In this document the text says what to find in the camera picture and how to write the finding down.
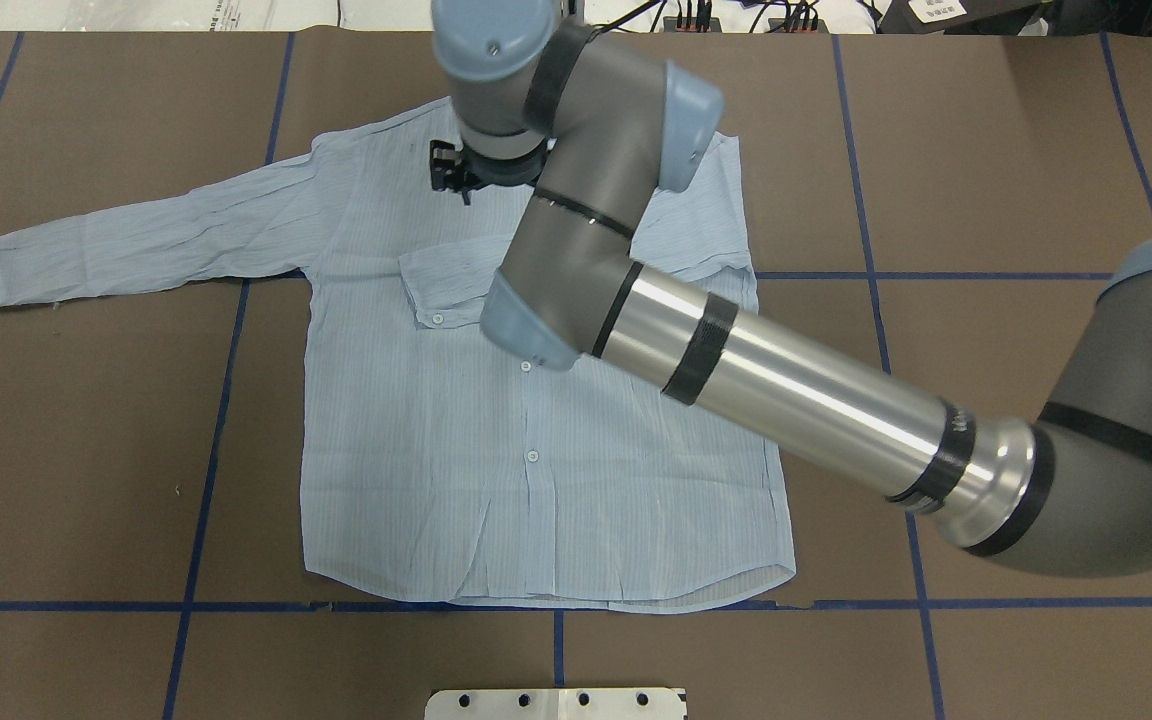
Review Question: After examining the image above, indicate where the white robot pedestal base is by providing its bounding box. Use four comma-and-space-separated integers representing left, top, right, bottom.
424, 687, 689, 719

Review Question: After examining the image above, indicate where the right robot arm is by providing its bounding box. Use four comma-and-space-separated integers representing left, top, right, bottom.
430, 1, 1152, 578

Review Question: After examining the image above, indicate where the light blue button-up shirt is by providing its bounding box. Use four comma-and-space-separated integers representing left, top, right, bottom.
0, 99, 797, 614

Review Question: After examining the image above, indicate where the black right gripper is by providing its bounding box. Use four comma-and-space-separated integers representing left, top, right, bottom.
429, 141, 550, 209

